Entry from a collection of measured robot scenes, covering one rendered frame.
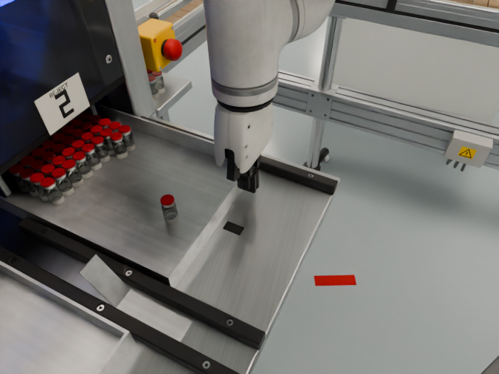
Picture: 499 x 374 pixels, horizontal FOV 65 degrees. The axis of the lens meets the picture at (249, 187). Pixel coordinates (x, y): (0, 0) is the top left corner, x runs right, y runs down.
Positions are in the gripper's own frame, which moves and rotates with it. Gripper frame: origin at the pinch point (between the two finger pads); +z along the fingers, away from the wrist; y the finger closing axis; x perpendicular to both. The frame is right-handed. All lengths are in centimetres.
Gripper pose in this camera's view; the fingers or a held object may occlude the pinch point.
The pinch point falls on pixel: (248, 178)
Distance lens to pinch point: 61.5
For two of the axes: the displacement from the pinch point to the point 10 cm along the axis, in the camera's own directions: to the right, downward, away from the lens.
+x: 8.9, 3.0, -3.3
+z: 0.2, 7.1, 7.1
